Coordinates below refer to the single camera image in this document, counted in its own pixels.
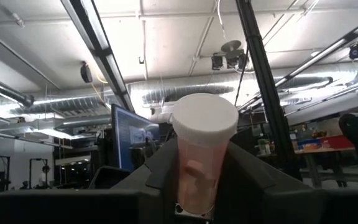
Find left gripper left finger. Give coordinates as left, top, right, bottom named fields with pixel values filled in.
left=110, top=138, right=181, bottom=224

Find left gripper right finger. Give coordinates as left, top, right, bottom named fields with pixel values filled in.
left=213, top=141, right=326, bottom=224

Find pink pill bottle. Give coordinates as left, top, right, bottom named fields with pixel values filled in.
left=171, top=92, right=239, bottom=216

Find computer monitor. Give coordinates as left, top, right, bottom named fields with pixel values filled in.
left=110, top=103, right=161, bottom=172

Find red storage bins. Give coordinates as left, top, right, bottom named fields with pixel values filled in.
left=296, top=134, right=356, bottom=152

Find long ceiling light bar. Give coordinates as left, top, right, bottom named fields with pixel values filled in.
left=237, top=14, right=358, bottom=113
left=60, top=0, right=136, bottom=113

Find black camera stand post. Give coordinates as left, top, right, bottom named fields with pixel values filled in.
left=234, top=0, right=303, bottom=183

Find silver ventilation duct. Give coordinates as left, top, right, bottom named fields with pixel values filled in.
left=128, top=60, right=358, bottom=108
left=0, top=91, right=122, bottom=121

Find overhead camera on mount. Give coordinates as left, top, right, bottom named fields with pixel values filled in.
left=211, top=39, right=250, bottom=72

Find black ceiling cable reel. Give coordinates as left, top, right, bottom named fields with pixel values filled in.
left=348, top=42, right=358, bottom=61
left=80, top=61, right=94, bottom=84

